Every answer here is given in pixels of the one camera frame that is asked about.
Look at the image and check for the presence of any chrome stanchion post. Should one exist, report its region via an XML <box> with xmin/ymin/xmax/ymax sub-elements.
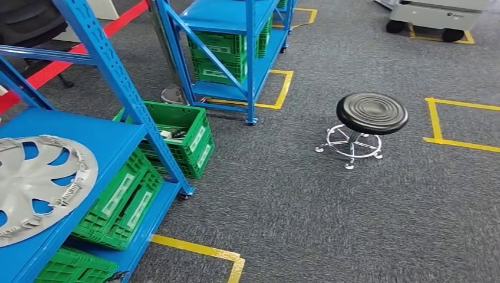
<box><xmin>146</xmin><ymin>0</ymin><xmax>189</xmax><ymax>106</ymax></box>

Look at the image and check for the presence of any grey wheel hubcap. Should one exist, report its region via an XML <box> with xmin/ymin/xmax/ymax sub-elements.
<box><xmin>0</xmin><ymin>134</ymin><xmax>99</xmax><ymax>248</ymax></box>

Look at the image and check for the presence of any red barrier belt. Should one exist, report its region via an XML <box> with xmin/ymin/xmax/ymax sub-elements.
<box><xmin>0</xmin><ymin>0</ymin><xmax>150</xmax><ymax>115</ymax></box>

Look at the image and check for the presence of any blue metal shelf rack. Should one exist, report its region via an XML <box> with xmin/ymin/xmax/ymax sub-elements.
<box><xmin>0</xmin><ymin>0</ymin><xmax>195</xmax><ymax>283</ymax></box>
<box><xmin>154</xmin><ymin>0</ymin><xmax>298</xmax><ymax>127</ymax></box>

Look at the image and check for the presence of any white panel desk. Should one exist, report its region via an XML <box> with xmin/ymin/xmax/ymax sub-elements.
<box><xmin>52</xmin><ymin>0</ymin><xmax>120</xmax><ymax>43</ymax></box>

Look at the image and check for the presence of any black office chair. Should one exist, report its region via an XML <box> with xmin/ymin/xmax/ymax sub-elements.
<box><xmin>0</xmin><ymin>0</ymin><xmax>75</xmax><ymax>89</ymax></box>

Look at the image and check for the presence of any black round stool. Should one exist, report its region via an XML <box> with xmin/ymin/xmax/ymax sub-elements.
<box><xmin>315</xmin><ymin>92</ymin><xmax>410</xmax><ymax>170</ymax></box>

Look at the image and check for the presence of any white wheeled machine base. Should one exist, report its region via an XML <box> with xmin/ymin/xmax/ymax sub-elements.
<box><xmin>384</xmin><ymin>0</ymin><xmax>490</xmax><ymax>43</ymax></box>

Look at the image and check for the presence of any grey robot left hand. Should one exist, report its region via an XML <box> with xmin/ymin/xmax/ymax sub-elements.
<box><xmin>103</xmin><ymin>270</ymin><xmax>130</xmax><ymax>283</ymax></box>

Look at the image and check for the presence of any yellow floor tape outline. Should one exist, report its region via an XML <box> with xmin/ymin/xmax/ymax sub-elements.
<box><xmin>150</xmin><ymin>234</ymin><xmax>246</xmax><ymax>283</ymax></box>
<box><xmin>408</xmin><ymin>23</ymin><xmax>476</xmax><ymax>45</ymax></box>

